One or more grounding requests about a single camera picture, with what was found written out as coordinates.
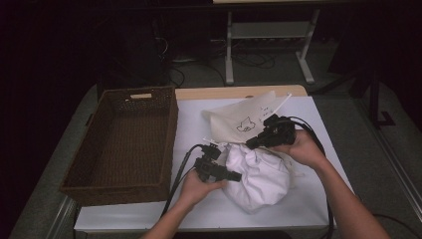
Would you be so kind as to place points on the dark metal stand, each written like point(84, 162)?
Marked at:
point(373, 99)

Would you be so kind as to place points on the brown wicker basket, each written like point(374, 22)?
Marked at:
point(132, 149)

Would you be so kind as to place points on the cream mesh laundry bag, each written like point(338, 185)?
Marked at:
point(232, 121)

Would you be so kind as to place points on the white desk frame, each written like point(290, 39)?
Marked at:
point(268, 30)

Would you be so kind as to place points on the aluminium floor rail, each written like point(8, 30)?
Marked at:
point(394, 166)
point(61, 217)

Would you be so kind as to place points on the white table sheet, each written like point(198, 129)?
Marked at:
point(205, 209)

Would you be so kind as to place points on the white garment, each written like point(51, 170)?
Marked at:
point(262, 179)

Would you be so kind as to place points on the person's right hand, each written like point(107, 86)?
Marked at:
point(303, 149)

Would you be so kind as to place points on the person's left hand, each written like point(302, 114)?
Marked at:
point(195, 189)

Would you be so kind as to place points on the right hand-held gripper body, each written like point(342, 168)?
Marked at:
point(277, 131)

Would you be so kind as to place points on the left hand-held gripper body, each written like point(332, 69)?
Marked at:
point(207, 166)

